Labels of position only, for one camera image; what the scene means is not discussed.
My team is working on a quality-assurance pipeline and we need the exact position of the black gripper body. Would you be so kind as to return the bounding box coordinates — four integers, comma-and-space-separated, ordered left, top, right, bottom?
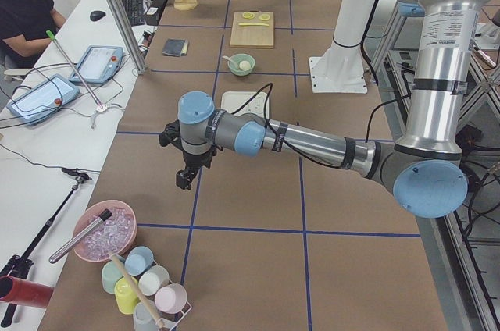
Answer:
176, 147, 217, 190

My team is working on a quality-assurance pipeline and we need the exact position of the white steamed bun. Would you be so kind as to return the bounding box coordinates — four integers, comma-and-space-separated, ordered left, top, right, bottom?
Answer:
239, 60, 252, 71

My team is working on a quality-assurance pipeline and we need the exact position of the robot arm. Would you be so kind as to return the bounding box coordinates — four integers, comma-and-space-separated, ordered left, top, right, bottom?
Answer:
162, 0, 490, 219

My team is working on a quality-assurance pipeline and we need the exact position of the mint green bowl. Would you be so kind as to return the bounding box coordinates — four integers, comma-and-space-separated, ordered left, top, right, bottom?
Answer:
227, 53, 255, 76

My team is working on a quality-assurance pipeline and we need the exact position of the pink bowl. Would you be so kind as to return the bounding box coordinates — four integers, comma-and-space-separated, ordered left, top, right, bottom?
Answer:
73, 200, 138, 262

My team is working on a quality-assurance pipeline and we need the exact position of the upper lemon slice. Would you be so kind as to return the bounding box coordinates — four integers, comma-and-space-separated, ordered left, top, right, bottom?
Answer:
242, 12, 255, 19

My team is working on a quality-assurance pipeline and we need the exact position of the single lemon slice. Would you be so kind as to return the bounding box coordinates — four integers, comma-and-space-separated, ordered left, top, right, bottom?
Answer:
259, 13, 270, 21

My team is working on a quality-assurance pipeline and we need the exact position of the yellow plastic knife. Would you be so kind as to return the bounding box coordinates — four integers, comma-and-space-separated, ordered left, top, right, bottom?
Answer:
238, 22, 270, 27

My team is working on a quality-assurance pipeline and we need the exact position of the bamboo cutting board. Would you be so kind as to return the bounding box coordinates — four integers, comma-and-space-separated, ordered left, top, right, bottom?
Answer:
230, 11, 274, 48

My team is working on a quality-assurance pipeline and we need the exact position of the white bear-print tray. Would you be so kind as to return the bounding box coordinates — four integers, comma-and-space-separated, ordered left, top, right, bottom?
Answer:
220, 91, 270, 118

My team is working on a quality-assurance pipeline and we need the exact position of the blue cup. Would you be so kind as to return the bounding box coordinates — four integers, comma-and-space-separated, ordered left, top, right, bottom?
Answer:
124, 246, 154, 276

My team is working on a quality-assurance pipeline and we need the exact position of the grey folded cloth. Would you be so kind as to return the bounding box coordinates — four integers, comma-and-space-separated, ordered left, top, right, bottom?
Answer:
162, 38, 189, 57

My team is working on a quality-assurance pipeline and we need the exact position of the black keyboard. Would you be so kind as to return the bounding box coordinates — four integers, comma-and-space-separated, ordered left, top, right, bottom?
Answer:
121, 0, 145, 27

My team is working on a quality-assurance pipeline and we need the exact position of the white cup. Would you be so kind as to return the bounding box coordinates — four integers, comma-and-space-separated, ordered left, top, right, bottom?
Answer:
138, 265, 170, 296

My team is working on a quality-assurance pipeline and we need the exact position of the far blue teach pendant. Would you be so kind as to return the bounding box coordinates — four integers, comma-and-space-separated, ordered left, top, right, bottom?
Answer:
76, 45, 124, 85

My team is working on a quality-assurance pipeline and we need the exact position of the blue teach pendant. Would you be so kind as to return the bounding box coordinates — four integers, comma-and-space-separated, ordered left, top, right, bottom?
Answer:
76, 45, 124, 85
7, 74, 80, 126

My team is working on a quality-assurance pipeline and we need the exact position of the green cup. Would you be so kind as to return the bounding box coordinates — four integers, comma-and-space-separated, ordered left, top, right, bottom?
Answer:
101, 262, 123, 294

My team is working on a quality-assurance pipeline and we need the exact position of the pink cup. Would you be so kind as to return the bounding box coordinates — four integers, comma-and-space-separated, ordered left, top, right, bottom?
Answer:
155, 283, 188, 314

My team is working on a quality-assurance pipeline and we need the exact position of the yellow cup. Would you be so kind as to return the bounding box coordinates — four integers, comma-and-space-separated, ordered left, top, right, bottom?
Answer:
114, 277, 140, 315

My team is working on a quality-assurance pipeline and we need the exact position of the near blue teach pendant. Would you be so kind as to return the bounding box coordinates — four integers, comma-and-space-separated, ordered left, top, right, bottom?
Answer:
7, 74, 80, 126

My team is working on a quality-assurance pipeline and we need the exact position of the black computer mouse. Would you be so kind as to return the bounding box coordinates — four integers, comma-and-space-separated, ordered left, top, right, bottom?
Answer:
89, 10, 106, 22

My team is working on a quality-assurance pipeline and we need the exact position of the grey cup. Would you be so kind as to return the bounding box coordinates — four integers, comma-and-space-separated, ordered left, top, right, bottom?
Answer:
133, 302, 159, 331

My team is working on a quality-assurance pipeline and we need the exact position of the black tripod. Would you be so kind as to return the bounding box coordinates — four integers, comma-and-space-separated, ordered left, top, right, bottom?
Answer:
0, 166, 93, 329

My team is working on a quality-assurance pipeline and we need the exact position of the red cylinder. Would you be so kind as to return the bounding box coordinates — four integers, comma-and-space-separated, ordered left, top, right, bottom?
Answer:
1, 276, 54, 308

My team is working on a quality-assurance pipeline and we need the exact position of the person in black shirt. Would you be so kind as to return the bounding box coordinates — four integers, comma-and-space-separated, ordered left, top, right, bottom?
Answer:
1, 0, 66, 69

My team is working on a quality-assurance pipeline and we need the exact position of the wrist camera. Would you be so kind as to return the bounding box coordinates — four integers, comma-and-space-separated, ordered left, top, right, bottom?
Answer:
159, 120, 182, 150

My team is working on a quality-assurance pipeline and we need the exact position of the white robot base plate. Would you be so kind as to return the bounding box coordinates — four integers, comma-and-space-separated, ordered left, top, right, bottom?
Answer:
309, 55, 367, 94

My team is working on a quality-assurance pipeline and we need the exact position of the aluminium frame post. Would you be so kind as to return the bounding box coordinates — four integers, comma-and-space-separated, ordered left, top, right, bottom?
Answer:
106, 0, 146, 75

